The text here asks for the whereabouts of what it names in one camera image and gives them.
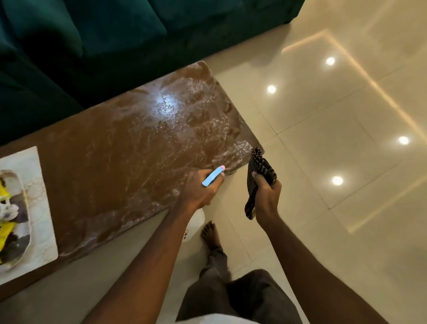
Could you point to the person's right hand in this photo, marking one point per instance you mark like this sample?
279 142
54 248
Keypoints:
268 202

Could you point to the person's left hand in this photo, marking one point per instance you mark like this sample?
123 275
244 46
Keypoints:
193 190

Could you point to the person's right thumb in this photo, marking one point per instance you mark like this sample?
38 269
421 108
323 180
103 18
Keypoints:
259 179

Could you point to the person's left fingers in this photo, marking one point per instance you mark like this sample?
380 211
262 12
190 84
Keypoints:
216 188

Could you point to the white spray bottle blue nozzle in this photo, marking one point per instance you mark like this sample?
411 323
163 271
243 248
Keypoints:
213 175

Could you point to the dark striped cleaning cloth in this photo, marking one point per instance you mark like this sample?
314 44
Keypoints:
258 163

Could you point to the person's right forearm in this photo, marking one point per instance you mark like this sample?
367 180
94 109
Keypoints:
317 273

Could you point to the person's left forearm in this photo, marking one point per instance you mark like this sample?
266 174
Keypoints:
146 267

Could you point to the person's bare foot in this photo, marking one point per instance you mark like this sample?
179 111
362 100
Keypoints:
210 233

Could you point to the dark grey trousers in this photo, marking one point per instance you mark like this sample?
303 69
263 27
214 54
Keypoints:
247 297

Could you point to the white shirt hem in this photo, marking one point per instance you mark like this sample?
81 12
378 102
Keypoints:
216 319

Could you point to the white table mat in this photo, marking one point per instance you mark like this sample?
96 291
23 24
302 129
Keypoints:
36 200

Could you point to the dark green sofa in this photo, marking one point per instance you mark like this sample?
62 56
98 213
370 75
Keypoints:
100 43

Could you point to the decorative tray with yellow flowers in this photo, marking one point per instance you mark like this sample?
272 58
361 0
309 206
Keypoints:
13 220

